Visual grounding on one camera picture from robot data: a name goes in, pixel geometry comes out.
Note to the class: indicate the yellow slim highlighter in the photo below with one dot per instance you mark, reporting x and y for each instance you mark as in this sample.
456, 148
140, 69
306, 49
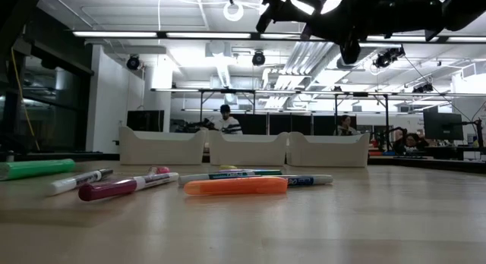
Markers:
228, 167

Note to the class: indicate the green-capped white marker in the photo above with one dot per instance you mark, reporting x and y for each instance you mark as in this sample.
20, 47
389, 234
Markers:
228, 176

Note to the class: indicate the orange slim highlighter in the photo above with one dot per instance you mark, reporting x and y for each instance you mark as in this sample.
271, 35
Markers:
235, 186

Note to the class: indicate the magenta-capped white marker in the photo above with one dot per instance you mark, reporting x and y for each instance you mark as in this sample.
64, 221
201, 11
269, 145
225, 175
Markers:
110, 189

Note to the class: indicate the green highlighter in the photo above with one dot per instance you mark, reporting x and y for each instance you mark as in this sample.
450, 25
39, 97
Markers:
38, 169

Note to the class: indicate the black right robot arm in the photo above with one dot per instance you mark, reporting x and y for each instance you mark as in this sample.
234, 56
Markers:
467, 10

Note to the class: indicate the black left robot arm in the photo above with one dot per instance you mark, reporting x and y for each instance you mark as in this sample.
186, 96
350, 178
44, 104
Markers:
11, 2

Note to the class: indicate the long ceiling light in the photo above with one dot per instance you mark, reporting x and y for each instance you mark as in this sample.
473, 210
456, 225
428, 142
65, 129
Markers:
209, 35
114, 34
398, 38
467, 39
281, 36

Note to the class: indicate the black ceiling spotlight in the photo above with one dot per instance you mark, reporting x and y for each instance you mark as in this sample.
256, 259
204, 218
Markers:
423, 88
258, 58
133, 63
387, 58

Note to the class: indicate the black metal rack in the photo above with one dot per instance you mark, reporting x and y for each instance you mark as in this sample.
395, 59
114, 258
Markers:
228, 91

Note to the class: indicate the person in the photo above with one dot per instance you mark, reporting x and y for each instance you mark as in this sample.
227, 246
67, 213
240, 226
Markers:
345, 125
228, 123
410, 140

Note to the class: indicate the black monitor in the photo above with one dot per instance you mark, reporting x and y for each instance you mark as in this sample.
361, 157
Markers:
442, 125

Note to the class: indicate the white plastic bin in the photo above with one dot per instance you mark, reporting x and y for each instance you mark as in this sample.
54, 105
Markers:
326, 152
248, 150
163, 148

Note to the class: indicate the pink slim highlighter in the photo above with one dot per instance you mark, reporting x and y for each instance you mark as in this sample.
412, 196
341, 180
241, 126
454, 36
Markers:
161, 170

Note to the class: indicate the black partition wall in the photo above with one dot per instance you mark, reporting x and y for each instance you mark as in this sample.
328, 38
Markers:
288, 124

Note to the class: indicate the white plastic post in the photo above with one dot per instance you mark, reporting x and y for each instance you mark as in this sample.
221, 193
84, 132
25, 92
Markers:
10, 155

